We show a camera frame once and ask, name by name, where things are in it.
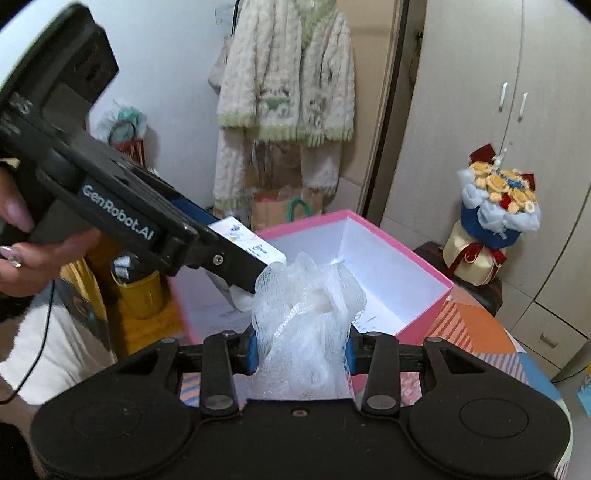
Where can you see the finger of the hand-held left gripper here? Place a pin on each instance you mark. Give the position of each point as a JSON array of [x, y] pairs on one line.
[[196, 212], [231, 263]]

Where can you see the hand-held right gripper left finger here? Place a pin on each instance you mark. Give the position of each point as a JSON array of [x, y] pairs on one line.
[[251, 354]]

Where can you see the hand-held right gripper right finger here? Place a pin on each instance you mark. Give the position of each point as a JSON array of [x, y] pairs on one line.
[[351, 356]]

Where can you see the small white printed carton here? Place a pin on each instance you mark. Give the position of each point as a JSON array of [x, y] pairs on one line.
[[251, 240]]

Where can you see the white mesh bath pouf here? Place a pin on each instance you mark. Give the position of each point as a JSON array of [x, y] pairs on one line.
[[304, 323]]

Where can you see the pink cardboard box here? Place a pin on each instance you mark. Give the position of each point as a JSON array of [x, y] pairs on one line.
[[397, 277]]

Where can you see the person's left hand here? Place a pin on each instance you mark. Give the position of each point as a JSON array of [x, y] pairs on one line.
[[41, 263]]

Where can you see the white plastic bag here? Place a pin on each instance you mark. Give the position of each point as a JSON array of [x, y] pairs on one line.
[[104, 122]]

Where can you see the red basket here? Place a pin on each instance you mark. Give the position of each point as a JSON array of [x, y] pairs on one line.
[[131, 150]]

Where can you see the brown paper bag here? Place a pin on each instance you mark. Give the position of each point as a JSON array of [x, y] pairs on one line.
[[272, 207]]

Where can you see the yellow bucket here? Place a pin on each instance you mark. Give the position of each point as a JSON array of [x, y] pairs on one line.
[[141, 295]]

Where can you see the cream knitted cardigan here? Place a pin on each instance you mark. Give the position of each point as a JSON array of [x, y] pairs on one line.
[[286, 78]]

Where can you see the white fleece garment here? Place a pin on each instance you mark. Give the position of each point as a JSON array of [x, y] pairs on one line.
[[55, 355]]

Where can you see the yellow flower bouquet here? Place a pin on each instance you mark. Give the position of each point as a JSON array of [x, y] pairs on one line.
[[498, 194]]

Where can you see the colourful paper gift bag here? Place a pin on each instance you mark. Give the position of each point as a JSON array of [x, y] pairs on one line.
[[585, 381]]

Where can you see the white wardrobe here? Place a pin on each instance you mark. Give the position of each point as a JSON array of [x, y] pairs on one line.
[[461, 92]]

